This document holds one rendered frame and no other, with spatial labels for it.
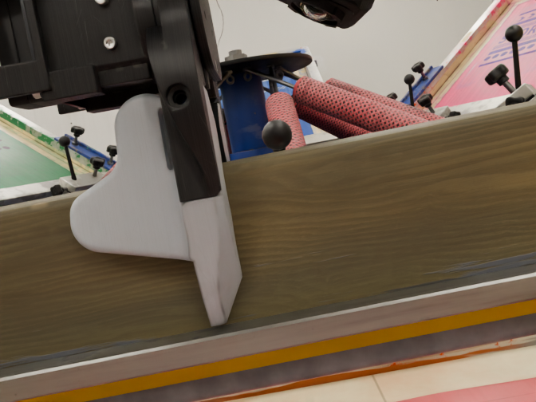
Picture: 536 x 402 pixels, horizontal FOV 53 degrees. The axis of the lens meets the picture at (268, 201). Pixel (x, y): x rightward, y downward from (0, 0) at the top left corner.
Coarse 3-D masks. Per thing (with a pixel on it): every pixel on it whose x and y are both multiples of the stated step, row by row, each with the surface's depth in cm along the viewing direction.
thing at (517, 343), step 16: (528, 336) 42; (448, 352) 42; (464, 352) 42; (480, 352) 42; (496, 352) 42; (368, 368) 42; (384, 368) 42; (400, 368) 42; (288, 384) 42; (304, 384) 42; (208, 400) 42; (224, 400) 42
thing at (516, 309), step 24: (480, 312) 23; (504, 312) 23; (528, 312) 23; (360, 336) 23; (384, 336) 23; (408, 336) 23; (240, 360) 23; (264, 360) 23; (288, 360) 23; (120, 384) 23; (144, 384) 23; (168, 384) 23
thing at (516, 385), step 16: (496, 384) 37; (512, 384) 37; (528, 384) 37; (400, 400) 38; (416, 400) 37; (432, 400) 37; (448, 400) 36; (464, 400) 36; (480, 400) 36; (496, 400) 35; (512, 400) 35; (528, 400) 35
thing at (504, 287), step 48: (432, 288) 21; (480, 288) 21; (528, 288) 21; (192, 336) 21; (240, 336) 21; (288, 336) 21; (336, 336) 21; (0, 384) 21; (48, 384) 21; (96, 384) 21
